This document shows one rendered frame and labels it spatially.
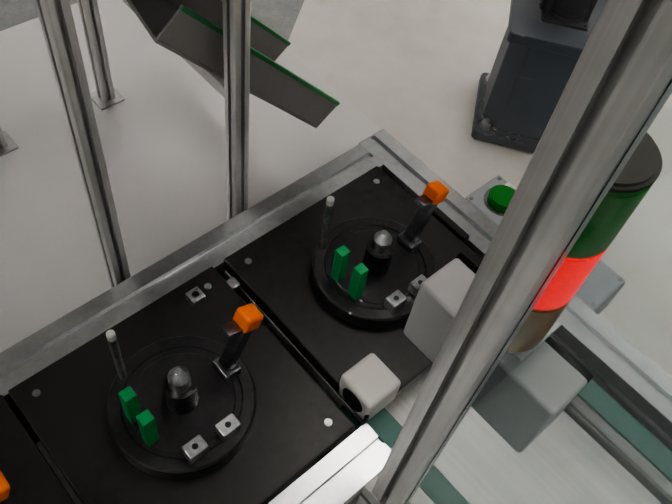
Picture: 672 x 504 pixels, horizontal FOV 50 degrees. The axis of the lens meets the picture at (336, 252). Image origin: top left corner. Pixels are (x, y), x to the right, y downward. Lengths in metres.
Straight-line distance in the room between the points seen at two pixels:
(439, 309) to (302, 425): 0.27
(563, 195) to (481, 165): 0.80
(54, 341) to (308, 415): 0.27
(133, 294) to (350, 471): 0.30
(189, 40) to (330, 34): 0.57
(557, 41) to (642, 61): 0.77
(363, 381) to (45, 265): 0.45
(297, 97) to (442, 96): 0.39
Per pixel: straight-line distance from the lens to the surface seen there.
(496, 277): 0.38
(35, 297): 0.95
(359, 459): 0.74
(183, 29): 0.73
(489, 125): 1.15
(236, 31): 0.72
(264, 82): 0.83
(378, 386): 0.73
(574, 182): 0.31
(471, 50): 1.32
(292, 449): 0.72
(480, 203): 0.93
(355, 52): 1.26
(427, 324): 0.52
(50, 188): 1.05
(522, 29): 1.04
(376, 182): 0.90
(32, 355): 0.80
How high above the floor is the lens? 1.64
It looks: 54 degrees down
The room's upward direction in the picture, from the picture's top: 11 degrees clockwise
